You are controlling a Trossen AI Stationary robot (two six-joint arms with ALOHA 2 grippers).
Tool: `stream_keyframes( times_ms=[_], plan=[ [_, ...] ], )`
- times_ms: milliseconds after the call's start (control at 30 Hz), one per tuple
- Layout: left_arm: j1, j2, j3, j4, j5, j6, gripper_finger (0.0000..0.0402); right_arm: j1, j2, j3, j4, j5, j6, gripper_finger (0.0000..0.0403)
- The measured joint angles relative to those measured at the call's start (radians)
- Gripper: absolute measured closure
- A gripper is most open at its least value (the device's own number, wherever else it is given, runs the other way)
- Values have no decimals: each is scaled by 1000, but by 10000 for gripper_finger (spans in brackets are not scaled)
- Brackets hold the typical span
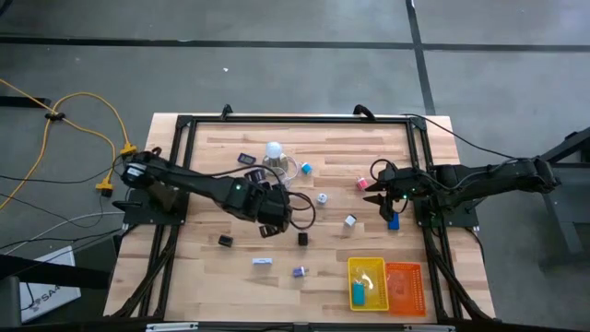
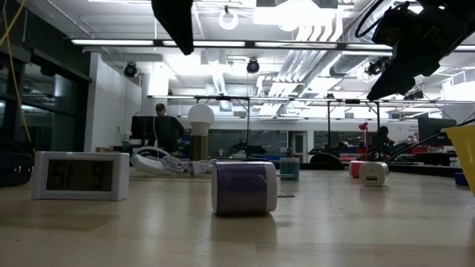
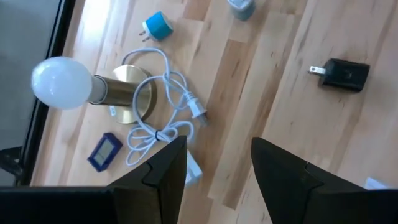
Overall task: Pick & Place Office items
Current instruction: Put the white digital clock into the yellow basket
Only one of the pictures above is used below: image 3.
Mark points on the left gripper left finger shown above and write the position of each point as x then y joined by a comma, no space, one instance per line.
155,186

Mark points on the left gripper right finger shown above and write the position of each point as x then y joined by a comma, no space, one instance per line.
295,193

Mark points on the small purple digital display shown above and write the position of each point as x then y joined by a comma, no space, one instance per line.
104,152

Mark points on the blue and white wall charger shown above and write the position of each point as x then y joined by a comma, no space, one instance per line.
242,9
158,26

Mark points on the white light bulb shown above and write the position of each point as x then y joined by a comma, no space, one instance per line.
62,82

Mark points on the black wall charger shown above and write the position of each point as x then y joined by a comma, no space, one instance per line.
345,74

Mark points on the black metal table frame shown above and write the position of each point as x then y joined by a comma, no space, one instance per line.
60,31

